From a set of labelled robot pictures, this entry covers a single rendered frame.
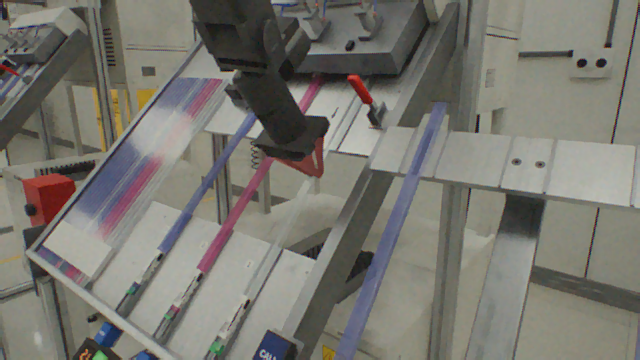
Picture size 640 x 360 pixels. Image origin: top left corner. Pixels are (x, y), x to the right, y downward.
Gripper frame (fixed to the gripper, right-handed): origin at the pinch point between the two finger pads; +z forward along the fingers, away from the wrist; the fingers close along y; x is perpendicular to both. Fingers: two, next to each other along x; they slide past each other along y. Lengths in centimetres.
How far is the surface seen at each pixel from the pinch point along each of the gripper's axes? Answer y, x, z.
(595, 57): -18, -144, 89
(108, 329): 21.4, 34.3, 2.7
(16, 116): 135, 0, -1
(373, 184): -10.1, -0.3, 1.2
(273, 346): -10.3, 25.3, -1.1
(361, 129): -3.7, -9.6, -0.1
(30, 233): 64, 29, 2
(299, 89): 14.4, -17.6, -1.1
